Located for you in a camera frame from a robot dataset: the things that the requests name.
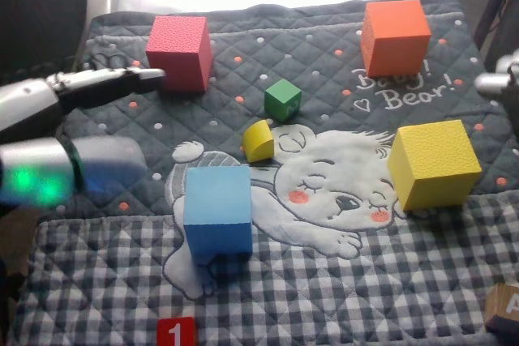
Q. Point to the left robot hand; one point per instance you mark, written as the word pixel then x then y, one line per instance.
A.
pixel 28 103

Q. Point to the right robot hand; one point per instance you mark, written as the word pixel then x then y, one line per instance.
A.
pixel 507 78

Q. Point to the large yellow foam cube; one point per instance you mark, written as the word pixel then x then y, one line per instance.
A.
pixel 434 163

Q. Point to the blue foam cube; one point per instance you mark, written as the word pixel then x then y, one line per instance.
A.
pixel 217 208

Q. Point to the orange foam cube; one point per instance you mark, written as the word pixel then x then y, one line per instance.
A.
pixel 395 38

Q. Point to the red foam cube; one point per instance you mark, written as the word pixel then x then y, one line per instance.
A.
pixel 178 50

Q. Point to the small green cube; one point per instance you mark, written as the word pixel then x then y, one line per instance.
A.
pixel 280 96

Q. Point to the wooden letter block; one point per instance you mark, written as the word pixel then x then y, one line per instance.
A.
pixel 504 309

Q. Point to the yellow quarter-round block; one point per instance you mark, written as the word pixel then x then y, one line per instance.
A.
pixel 257 141

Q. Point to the red number tile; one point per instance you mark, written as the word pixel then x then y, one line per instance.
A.
pixel 175 331

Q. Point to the grey quilt with bear print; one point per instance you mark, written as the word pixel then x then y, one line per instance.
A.
pixel 324 281

